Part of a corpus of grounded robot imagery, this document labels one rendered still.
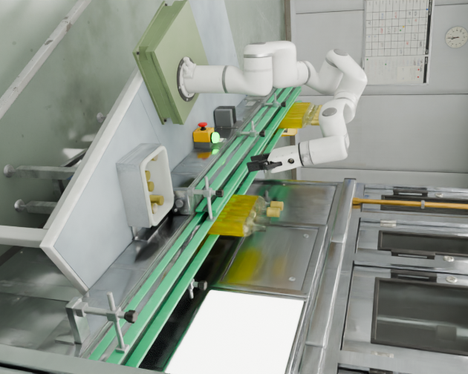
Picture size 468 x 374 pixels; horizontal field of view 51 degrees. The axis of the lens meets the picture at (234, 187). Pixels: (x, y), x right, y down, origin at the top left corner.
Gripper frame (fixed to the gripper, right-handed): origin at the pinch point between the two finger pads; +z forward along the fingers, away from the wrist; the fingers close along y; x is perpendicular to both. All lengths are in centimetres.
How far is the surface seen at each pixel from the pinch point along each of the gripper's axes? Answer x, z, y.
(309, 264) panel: -41.5, -7.3, 4.5
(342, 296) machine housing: -47, -18, -8
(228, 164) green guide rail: -8.6, 20.7, 30.7
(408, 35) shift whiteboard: -57, -70, 597
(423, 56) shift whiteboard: -89, -83, 597
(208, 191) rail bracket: -7.5, 19.3, 1.7
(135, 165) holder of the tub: 11.9, 30.7, -16.9
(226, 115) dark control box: 2, 30, 70
